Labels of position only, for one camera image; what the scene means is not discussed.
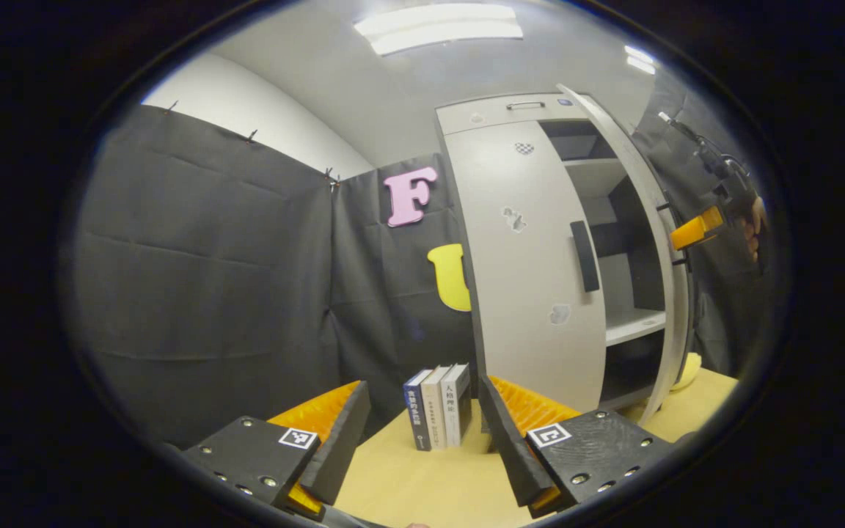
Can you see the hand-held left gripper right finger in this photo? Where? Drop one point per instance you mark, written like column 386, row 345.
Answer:
column 516, row 458

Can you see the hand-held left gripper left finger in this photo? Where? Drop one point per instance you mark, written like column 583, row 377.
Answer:
column 338, row 455

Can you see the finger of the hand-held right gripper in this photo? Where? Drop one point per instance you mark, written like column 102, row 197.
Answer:
column 695, row 231

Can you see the grey double-door shoe cabinet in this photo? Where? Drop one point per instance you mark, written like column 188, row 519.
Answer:
column 635, row 220

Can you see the grey cabinet door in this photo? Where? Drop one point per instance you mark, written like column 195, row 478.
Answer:
column 525, row 293
column 678, row 330

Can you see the grey cabinet shelf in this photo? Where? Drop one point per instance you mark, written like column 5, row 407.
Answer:
column 595, row 176
column 635, row 326

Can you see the grey book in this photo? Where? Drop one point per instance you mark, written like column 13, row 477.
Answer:
column 458, row 403

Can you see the blue book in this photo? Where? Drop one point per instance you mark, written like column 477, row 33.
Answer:
column 416, row 411

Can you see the white book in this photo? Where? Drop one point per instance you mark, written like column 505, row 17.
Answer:
column 436, row 407

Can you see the yellow round bun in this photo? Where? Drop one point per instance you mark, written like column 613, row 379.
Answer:
column 688, row 372

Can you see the small ceiling light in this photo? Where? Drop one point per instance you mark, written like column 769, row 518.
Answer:
column 640, row 60

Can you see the black backdrop cloth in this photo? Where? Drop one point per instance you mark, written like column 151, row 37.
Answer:
column 210, row 257

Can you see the long ceiling light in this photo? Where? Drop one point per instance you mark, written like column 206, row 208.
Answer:
column 437, row 28

